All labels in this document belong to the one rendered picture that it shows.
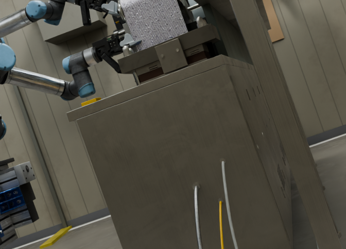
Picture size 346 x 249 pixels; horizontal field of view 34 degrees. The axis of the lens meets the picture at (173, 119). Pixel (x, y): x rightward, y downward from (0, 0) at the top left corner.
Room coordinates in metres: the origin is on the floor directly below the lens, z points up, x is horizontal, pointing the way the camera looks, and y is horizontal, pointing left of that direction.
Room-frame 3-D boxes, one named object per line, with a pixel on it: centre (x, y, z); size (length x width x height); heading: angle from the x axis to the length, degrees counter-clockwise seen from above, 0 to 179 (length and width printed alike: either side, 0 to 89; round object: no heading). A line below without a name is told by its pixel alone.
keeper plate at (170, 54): (2.19, -0.08, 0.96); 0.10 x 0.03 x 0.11; 78
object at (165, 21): (2.40, -0.07, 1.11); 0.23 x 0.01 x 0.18; 78
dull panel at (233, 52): (3.47, -0.53, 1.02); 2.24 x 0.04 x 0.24; 168
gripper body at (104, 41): (2.45, 0.16, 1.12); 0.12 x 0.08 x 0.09; 78
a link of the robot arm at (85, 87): (2.50, 0.33, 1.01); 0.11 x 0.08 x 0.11; 39
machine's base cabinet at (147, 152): (3.40, -0.21, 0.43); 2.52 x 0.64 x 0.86; 168
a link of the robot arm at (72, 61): (2.49, 0.32, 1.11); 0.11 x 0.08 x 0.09; 78
